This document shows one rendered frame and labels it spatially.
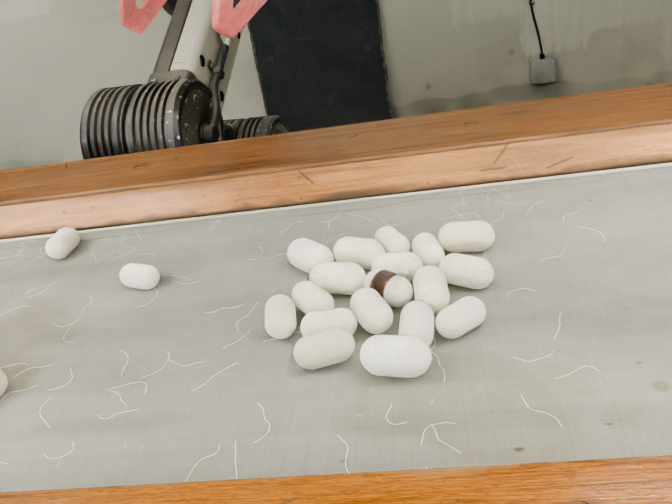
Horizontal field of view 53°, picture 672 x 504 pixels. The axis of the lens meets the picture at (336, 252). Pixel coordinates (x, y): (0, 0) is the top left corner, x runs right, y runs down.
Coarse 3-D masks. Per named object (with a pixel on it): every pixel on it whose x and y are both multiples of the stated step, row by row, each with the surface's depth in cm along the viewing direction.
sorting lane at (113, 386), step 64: (448, 192) 53; (512, 192) 52; (576, 192) 50; (640, 192) 48; (0, 256) 57; (128, 256) 53; (192, 256) 51; (256, 256) 50; (512, 256) 44; (576, 256) 43; (640, 256) 42; (0, 320) 48; (64, 320) 46; (128, 320) 45; (192, 320) 44; (256, 320) 42; (512, 320) 38; (576, 320) 37; (640, 320) 36; (64, 384) 40; (128, 384) 39; (192, 384) 38; (256, 384) 37; (320, 384) 36; (384, 384) 35; (448, 384) 35; (512, 384) 34; (576, 384) 33; (640, 384) 32; (0, 448) 36; (64, 448) 35; (128, 448) 34; (192, 448) 34; (256, 448) 33; (320, 448) 32; (384, 448) 32; (448, 448) 31; (512, 448) 30; (576, 448) 30; (640, 448) 29
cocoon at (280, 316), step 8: (272, 296) 41; (280, 296) 41; (272, 304) 40; (280, 304) 40; (288, 304) 40; (272, 312) 40; (280, 312) 39; (288, 312) 40; (272, 320) 39; (280, 320) 39; (288, 320) 39; (272, 328) 39; (280, 328) 39; (288, 328) 39; (272, 336) 40; (280, 336) 39; (288, 336) 40
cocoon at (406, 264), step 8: (384, 256) 43; (392, 256) 43; (400, 256) 43; (408, 256) 42; (416, 256) 43; (376, 264) 43; (384, 264) 43; (392, 264) 42; (400, 264) 42; (408, 264) 42; (416, 264) 42; (400, 272) 42; (408, 272) 42; (408, 280) 43
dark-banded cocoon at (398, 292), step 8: (376, 272) 41; (368, 280) 41; (392, 280) 40; (400, 280) 40; (392, 288) 40; (400, 288) 40; (408, 288) 40; (384, 296) 40; (392, 296) 40; (400, 296) 40; (408, 296) 40; (392, 304) 40; (400, 304) 40
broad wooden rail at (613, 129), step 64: (320, 128) 64; (384, 128) 61; (448, 128) 58; (512, 128) 56; (576, 128) 54; (640, 128) 52; (0, 192) 63; (64, 192) 60; (128, 192) 59; (192, 192) 58; (256, 192) 57; (320, 192) 56; (384, 192) 55
